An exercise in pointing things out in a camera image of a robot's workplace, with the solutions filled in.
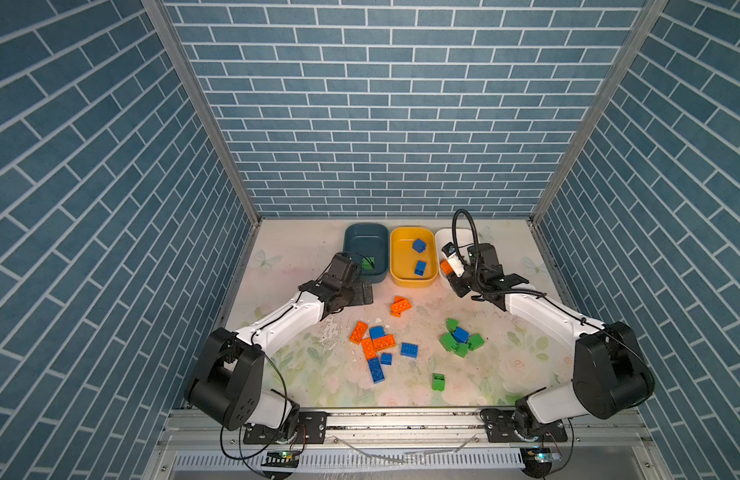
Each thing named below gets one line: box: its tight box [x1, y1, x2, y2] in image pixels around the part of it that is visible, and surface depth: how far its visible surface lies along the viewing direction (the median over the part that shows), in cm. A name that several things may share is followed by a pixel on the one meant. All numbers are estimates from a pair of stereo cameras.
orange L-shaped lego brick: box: [361, 334, 396, 361], surface depth 89 cm
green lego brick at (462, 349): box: [454, 343, 469, 358], surface depth 88 cm
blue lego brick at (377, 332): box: [369, 326, 386, 340], surface depth 91 cm
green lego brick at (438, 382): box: [431, 373, 446, 392], surface depth 82 cm
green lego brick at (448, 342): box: [440, 332, 458, 352], surface depth 89 cm
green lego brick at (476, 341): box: [468, 333, 485, 351], surface depth 89 cm
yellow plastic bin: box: [389, 226, 439, 288], surface depth 110 cm
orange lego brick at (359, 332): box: [350, 321, 369, 345], surface depth 91 cm
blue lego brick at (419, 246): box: [412, 239, 427, 254], surface depth 114 cm
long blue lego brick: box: [368, 357, 385, 384], surface depth 84 cm
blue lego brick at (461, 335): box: [452, 326, 470, 344], surface depth 90 cm
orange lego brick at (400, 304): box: [390, 296, 413, 318], surface depth 95 cm
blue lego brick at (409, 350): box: [400, 342, 419, 359], surface depth 87 cm
